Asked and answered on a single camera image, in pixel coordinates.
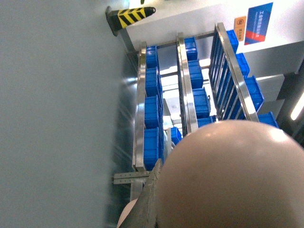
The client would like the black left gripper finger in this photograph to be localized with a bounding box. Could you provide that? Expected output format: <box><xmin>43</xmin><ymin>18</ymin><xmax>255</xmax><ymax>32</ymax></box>
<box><xmin>121</xmin><ymin>159</ymin><xmax>162</xmax><ymax>228</ymax></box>

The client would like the beige plastic dustpan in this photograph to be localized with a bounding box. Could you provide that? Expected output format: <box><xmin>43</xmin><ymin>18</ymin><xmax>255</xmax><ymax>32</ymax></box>
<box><xmin>116</xmin><ymin>120</ymin><xmax>304</xmax><ymax>228</ymax></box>

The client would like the stainless steel shelf rack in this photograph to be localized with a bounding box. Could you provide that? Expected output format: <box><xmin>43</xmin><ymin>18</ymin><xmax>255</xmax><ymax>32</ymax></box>
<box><xmin>111</xmin><ymin>22</ymin><xmax>281</xmax><ymax>207</ymax></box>

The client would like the yellow black traffic cone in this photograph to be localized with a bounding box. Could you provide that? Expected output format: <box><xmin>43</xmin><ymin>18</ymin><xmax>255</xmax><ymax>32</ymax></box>
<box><xmin>105</xmin><ymin>6</ymin><xmax>156</xmax><ymax>37</ymax></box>

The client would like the orange wall sign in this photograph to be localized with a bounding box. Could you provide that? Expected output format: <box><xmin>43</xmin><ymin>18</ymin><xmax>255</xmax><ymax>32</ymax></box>
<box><xmin>234</xmin><ymin>16</ymin><xmax>247</xmax><ymax>41</ymax></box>

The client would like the blue wall sign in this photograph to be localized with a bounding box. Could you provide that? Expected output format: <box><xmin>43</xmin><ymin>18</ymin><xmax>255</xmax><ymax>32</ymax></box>
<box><xmin>244</xmin><ymin>2</ymin><xmax>273</xmax><ymax>46</ymax></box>

